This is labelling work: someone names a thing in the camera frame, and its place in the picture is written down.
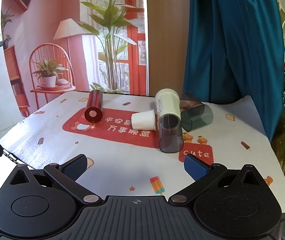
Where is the tall cream cup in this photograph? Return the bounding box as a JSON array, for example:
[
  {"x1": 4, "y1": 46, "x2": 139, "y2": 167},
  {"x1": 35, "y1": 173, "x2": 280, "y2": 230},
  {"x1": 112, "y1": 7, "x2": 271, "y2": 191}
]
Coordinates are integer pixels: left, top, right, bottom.
[{"x1": 155, "y1": 88, "x2": 181, "y2": 121}]

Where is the small white paper cup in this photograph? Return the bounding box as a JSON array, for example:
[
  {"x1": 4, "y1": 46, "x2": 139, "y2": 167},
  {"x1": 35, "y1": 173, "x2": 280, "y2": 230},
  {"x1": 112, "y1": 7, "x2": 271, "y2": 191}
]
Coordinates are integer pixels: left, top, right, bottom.
[{"x1": 131, "y1": 109, "x2": 157, "y2": 131}]

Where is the grey transparent cup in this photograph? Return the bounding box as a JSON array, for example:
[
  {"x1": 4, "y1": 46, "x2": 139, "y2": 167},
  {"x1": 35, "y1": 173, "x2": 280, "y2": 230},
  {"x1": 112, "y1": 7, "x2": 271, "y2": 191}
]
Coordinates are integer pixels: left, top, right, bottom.
[{"x1": 158, "y1": 113, "x2": 184, "y2": 154}]

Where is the wooden board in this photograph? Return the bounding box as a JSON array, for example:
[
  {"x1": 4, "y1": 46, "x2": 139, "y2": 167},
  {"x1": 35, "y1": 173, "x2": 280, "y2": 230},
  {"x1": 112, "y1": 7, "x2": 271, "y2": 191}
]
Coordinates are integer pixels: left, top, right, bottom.
[{"x1": 146, "y1": 0, "x2": 191, "y2": 98}]

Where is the printed white table cloth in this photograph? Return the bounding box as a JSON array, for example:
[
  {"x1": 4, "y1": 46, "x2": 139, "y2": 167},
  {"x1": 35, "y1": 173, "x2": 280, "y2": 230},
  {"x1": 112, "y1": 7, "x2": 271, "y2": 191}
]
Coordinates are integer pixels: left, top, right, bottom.
[{"x1": 0, "y1": 90, "x2": 285, "y2": 216}]

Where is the dark green transparent cup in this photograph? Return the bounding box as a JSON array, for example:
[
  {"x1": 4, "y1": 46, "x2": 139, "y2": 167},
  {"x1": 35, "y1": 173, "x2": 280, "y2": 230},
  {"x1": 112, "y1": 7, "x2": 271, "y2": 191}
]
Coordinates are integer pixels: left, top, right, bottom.
[{"x1": 180, "y1": 104, "x2": 214, "y2": 132}]

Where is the brown transparent cup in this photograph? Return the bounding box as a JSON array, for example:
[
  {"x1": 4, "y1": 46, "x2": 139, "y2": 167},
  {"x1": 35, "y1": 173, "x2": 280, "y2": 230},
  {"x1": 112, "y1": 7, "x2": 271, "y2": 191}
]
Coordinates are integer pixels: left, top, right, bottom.
[{"x1": 180, "y1": 92, "x2": 203, "y2": 111}]

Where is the red translucent cup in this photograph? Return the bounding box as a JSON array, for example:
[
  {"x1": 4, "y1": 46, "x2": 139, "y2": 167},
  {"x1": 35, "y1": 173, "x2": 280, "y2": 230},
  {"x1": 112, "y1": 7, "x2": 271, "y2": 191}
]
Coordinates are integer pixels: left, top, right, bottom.
[{"x1": 85, "y1": 89, "x2": 104, "y2": 123}]

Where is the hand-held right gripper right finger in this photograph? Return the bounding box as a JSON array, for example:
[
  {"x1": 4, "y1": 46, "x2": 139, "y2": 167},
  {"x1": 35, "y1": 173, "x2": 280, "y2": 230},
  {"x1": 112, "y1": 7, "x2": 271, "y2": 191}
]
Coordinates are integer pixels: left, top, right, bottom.
[{"x1": 169, "y1": 153, "x2": 271, "y2": 207}]

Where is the blue curtain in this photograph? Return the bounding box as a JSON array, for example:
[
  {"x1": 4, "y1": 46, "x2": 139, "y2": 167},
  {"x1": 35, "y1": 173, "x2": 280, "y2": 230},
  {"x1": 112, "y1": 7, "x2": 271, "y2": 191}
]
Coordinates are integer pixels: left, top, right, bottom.
[{"x1": 182, "y1": 0, "x2": 285, "y2": 143}]

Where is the wall poster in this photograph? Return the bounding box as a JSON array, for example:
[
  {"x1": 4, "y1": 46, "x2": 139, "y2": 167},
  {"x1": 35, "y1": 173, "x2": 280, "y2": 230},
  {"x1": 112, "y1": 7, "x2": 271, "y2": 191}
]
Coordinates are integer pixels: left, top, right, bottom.
[{"x1": 1, "y1": 0, "x2": 150, "y2": 118}]

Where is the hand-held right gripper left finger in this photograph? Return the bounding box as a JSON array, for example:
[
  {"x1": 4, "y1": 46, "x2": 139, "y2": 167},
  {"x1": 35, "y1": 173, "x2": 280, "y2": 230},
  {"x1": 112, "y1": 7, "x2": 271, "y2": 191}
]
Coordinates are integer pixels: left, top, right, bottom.
[{"x1": 9, "y1": 154, "x2": 103, "y2": 207}]

